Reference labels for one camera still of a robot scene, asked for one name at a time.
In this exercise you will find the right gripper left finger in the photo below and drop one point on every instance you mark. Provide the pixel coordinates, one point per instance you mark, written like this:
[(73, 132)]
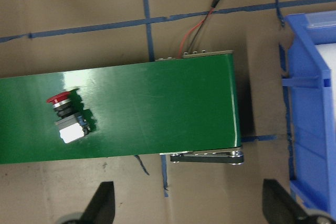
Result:
[(101, 208)]

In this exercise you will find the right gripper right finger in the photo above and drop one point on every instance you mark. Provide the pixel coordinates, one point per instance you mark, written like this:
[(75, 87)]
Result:
[(278, 206)]

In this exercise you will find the red mushroom push button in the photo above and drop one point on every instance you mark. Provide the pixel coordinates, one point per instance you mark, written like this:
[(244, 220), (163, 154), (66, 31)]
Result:
[(72, 125)]

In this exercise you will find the right blue plastic bin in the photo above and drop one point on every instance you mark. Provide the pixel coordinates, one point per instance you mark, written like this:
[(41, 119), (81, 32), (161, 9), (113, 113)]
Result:
[(309, 95)]

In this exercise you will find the green conveyor belt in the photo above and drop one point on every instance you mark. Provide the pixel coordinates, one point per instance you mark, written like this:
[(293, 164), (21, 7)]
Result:
[(185, 108)]

